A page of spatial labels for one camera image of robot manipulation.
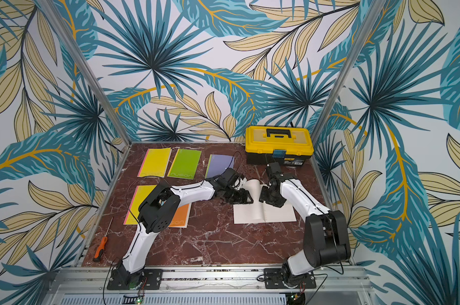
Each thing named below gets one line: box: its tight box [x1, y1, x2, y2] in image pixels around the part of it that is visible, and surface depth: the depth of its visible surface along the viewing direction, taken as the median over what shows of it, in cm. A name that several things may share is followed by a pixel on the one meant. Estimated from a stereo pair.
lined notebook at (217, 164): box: [205, 154, 236, 180], surface depth 113 cm
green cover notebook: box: [167, 148, 203, 180], surface depth 112 cm
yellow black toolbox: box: [244, 125, 315, 166], surface depth 102 cm
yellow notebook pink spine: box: [137, 147, 173, 178], surface depth 113 cm
